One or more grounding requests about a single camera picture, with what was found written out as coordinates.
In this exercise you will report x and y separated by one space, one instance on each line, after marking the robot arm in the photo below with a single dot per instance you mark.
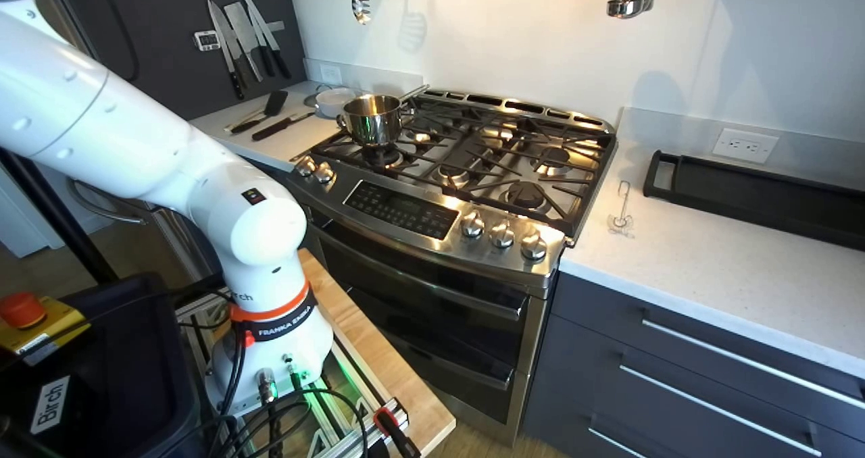
128 134

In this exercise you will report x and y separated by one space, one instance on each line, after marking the yellow emergency stop button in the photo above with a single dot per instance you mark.
30 319

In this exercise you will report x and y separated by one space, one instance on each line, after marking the stainless steel stove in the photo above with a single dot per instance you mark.
432 242

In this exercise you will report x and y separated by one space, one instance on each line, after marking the stove knob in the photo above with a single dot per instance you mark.
533 247
502 235
472 225
324 173
305 166

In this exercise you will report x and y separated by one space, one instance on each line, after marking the burner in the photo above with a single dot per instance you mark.
453 175
526 195
553 160
419 136
382 157

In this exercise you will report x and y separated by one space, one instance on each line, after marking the large oven door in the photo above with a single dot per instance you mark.
432 309

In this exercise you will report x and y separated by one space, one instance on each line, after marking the stainless steel pot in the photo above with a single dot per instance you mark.
370 121

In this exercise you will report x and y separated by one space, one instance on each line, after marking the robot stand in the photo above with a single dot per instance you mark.
378 357

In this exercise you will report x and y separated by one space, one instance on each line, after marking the white bowl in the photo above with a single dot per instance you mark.
332 100

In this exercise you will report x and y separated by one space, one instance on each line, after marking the small oven door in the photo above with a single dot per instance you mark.
466 397

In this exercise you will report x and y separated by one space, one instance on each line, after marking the black spatula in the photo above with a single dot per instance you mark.
274 101

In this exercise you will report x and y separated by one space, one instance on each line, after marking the drawer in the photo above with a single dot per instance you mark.
608 309
581 370
561 424

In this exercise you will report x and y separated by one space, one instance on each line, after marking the magnetic knife strip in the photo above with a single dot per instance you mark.
277 26

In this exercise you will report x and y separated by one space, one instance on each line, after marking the slim carving knife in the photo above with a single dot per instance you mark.
267 32

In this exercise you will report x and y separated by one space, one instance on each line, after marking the cleaver knife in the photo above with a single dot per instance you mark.
240 29

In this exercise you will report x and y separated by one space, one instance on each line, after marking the long chef knife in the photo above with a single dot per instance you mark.
224 39

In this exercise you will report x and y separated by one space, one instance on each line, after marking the white kitchen timer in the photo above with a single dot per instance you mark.
207 40

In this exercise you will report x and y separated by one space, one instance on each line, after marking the black tray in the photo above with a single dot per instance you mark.
757 198

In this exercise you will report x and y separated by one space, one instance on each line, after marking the black control box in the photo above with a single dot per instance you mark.
115 377

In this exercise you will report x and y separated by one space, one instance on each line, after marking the wall socket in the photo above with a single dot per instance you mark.
745 146
331 73

